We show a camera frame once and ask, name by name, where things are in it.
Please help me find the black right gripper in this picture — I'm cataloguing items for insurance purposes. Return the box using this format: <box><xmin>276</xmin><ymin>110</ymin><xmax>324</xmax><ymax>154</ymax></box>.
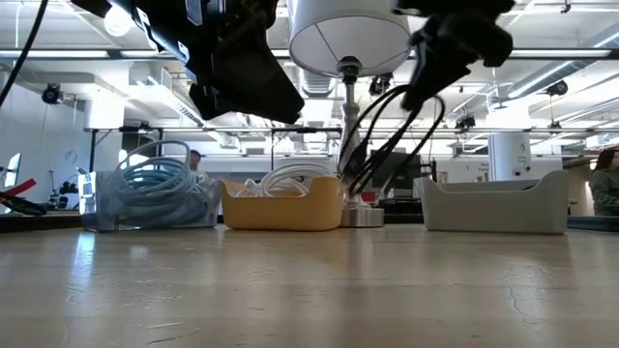
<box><xmin>396</xmin><ymin>0</ymin><xmax>516</xmax><ymax>111</ymax></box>

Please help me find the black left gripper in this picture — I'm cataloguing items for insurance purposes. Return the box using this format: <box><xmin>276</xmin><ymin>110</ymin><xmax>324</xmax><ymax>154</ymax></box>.
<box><xmin>72</xmin><ymin>0</ymin><xmax>305</xmax><ymax>125</ymax></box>

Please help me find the white cable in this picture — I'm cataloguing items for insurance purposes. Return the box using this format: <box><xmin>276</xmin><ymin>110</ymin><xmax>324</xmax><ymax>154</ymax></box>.
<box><xmin>231</xmin><ymin>162</ymin><xmax>338</xmax><ymax>198</ymax></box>

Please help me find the light blue cable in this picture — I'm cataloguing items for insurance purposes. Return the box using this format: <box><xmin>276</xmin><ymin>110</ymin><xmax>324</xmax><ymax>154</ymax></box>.
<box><xmin>113</xmin><ymin>139</ymin><xmax>194</xmax><ymax>204</ymax></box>
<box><xmin>115</xmin><ymin>159</ymin><xmax>214</xmax><ymax>226</ymax></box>

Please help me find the thin black cable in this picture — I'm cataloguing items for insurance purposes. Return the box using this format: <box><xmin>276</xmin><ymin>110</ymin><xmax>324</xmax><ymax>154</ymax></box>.
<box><xmin>337</xmin><ymin>84</ymin><xmax>447</xmax><ymax>197</ymax></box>

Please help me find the person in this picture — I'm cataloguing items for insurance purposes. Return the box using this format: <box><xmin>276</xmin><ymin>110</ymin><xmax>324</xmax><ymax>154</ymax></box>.
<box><xmin>187</xmin><ymin>149</ymin><xmax>209</xmax><ymax>188</ymax></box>
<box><xmin>588</xmin><ymin>147</ymin><xmax>619</xmax><ymax>218</ymax></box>

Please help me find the silver table lamp white shade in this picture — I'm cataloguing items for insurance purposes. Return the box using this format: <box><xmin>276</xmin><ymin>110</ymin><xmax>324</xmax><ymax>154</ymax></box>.
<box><xmin>288</xmin><ymin>0</ymin><xmax>412</xmax><ymax>228</ymax></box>

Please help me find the dark computer monitor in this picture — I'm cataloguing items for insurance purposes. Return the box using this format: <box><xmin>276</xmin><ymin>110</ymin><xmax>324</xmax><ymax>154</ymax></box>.
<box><xmin>371</xmin><ymin>152</ymin><xmax>422</xmax><ymax>194</ymax></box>

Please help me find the yellow plastic bin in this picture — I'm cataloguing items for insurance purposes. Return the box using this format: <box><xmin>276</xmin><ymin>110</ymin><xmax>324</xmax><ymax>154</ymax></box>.
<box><xmin>221</xmin><ymin>176</ymin><xmax>345</xmax><ymax>232</ymax></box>

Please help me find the grey plastic bin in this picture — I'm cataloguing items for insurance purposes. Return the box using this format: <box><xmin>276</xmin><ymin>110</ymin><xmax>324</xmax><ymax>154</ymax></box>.
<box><xmin>419</xmin><ymin>168</ymin><xmax>572</xmax><ymax>236</ymax></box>

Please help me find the red and black tool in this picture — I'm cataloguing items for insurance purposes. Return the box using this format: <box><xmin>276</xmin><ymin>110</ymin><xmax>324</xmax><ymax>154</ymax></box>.
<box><xmin>0</xmin><ymin>177</ymin><xmax>48</xmax><ymax>218</ymax></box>

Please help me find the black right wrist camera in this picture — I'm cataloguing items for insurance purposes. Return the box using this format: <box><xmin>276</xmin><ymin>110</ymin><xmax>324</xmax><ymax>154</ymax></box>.
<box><xmin>476</xmin><ymin>23</ymin><xmax>515</xmax><ymax>69</ymax></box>

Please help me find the grey coiled cable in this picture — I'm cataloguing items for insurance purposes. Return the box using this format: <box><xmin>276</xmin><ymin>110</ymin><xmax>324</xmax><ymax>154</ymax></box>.
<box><xmin>79</xmin><ymin>168</ymin><xmax>223</xmax><ymax>232</ymax></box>

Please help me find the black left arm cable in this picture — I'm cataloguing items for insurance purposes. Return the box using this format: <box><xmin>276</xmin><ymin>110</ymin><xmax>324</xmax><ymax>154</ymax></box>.
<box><xmin>0</xmin><ymin>0</ymin><xmax>49</xmax><ymax>108</ymax></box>

